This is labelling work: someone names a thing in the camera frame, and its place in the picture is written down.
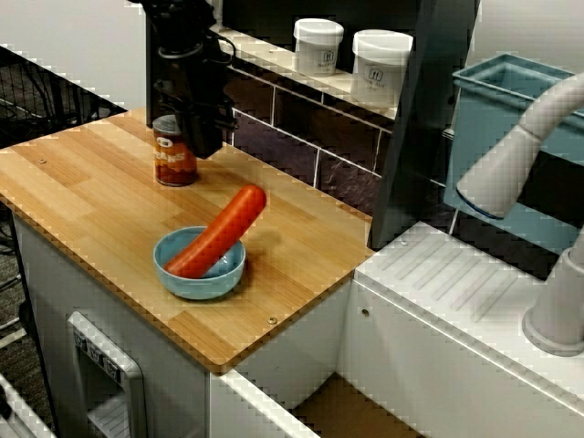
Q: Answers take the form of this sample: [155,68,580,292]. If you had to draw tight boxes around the teal plastic bin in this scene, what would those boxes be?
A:
[444,52,584,255]

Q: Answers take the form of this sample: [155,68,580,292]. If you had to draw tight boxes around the brown beans can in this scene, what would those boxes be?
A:
[152,113,200,187]

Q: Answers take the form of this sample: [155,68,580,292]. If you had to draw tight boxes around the dark tiled backsplash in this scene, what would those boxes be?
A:
[145,0,398,218]

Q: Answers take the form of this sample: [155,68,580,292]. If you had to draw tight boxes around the white toy kitchen cabinet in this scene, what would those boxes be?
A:
[8,214,584,438]

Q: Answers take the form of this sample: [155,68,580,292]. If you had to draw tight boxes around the small white lidded jar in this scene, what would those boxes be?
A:
[293,16,345,78]

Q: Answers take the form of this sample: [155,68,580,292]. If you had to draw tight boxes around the light blue bowl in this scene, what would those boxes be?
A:
[152,226,246,301]

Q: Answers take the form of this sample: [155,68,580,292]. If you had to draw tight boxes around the cream shelf ledge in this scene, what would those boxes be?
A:
[216,25,402,122]

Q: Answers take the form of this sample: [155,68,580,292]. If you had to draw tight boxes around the grey toy faucet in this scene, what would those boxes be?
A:
[455,70,584,358]

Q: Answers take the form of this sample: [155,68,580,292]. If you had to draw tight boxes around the black wire mesh fence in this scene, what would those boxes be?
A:
[0,45,124,133]

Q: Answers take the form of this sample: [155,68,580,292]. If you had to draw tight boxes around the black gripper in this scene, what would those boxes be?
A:
[153,41,239,160]

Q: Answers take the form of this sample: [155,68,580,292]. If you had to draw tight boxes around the orange toy sausage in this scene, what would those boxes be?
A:
[163,183,268,279]

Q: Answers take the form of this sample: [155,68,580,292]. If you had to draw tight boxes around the large white lidded jar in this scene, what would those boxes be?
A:
[349,27,414,110]

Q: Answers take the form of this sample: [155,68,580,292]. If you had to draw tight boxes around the white metal frame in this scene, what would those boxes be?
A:
[0,371,56,438]

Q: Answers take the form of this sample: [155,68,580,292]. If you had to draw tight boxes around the dark grey upright panel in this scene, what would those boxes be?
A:
[368,0,481,251]

